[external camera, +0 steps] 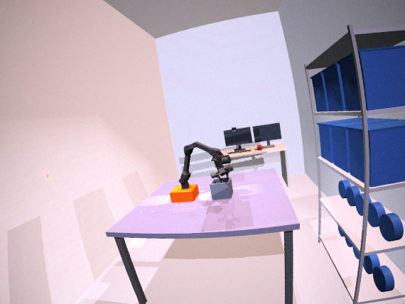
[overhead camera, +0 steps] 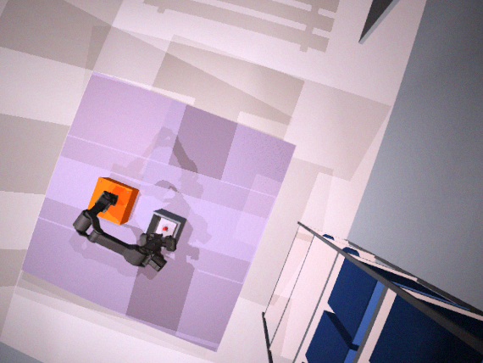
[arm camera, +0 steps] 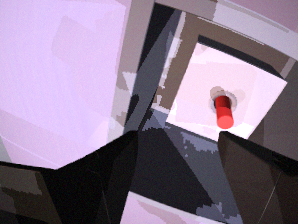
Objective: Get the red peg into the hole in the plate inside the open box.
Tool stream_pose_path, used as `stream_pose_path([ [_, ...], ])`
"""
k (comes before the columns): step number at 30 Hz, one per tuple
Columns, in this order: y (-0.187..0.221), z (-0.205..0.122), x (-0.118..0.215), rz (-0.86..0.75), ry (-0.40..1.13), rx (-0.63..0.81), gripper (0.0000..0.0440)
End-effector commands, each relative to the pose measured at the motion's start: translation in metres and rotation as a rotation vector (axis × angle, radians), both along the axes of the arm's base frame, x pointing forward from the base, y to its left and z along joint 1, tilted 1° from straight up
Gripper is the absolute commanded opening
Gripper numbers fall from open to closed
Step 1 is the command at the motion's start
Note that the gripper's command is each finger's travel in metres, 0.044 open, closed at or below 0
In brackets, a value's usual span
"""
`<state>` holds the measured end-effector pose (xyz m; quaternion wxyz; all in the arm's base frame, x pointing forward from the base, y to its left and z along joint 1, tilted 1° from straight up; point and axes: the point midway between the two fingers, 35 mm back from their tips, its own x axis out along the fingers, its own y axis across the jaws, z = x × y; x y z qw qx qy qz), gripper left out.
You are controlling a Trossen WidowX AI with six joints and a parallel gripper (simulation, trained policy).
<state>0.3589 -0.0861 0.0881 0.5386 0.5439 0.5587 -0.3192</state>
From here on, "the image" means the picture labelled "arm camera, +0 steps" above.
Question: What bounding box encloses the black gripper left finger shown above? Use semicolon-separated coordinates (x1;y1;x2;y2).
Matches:
0;131;138;224

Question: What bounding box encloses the white square plate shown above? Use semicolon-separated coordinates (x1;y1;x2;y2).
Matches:
166;35;287;141

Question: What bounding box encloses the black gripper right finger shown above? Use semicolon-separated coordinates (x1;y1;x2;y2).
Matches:
217;131;298;224

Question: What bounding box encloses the red peg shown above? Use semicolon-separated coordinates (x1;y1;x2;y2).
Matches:
216;96;234;129

